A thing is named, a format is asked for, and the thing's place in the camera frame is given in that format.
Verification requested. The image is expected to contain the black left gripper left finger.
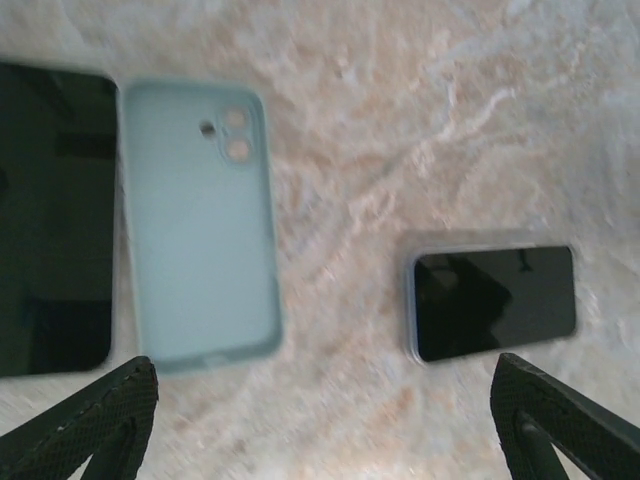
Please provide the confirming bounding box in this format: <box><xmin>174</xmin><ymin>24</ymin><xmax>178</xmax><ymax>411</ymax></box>
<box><xmin>0</xmin><ymin>356</ymin><xmax>160</xmax><ymax>480</ymax></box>

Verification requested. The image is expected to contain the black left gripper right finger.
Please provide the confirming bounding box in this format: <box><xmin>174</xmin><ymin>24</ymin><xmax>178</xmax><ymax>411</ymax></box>
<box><xmin>490</xmin><ymin>352</ymin><xmax>640</xmax><ymax>480</ymax></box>

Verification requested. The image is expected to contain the blue smartphone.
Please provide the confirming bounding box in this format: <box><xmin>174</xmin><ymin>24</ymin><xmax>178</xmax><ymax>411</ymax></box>
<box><xmin>412</xmin><ymin>243</ymin><xmax>577</xmax><ymax>364</ymax></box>

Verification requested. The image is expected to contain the silver edged smartphone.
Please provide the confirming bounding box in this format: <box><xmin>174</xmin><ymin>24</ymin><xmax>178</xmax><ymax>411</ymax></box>
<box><xmin>0</xmin><ymin>60</ymin><xmax>120</xmax><ymax>380</ymax></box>

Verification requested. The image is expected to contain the light blue phone case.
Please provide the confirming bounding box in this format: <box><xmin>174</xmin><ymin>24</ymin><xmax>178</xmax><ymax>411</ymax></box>
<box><xmin>121</xmin><ymin>78</ymin><xmax>285</xmax><ymax>377</ymax></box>

